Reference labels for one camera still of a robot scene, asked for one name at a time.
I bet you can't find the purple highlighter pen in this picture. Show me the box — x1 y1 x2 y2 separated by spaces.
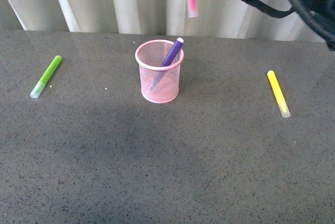
149 37 185 91

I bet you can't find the pink mesh pen cup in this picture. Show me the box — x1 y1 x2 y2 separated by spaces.
135 40 184 104

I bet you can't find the white pleated curtain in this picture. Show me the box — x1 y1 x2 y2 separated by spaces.
1 0 321 42

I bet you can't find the yellow highlighter pen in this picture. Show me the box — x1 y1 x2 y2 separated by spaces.
267 70 291 118

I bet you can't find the green highlighter pen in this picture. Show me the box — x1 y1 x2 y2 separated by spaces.
29 55 62 99

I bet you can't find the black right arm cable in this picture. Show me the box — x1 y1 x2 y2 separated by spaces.
238 0 299 19

